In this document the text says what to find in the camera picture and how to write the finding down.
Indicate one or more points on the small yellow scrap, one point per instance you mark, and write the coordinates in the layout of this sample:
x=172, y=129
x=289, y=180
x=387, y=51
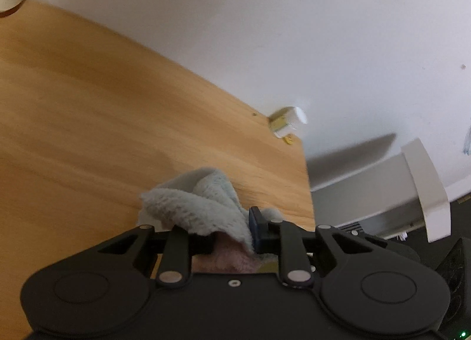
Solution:
x=289, y=139

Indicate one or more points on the grey fluffy cloth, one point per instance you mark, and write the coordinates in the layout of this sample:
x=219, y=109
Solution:
x=206, y=207

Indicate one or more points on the white wall heater unit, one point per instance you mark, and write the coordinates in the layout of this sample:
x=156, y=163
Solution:
x=382, y=189

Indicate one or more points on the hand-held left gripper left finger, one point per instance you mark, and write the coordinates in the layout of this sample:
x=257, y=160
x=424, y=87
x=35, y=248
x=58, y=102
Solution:
x=177, y=248

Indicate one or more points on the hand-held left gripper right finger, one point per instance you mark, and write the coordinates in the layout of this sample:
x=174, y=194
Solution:
x=254, y=229

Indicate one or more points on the white pill bottle yellow label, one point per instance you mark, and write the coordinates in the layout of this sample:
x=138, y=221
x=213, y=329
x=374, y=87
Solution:
x=289, y=121

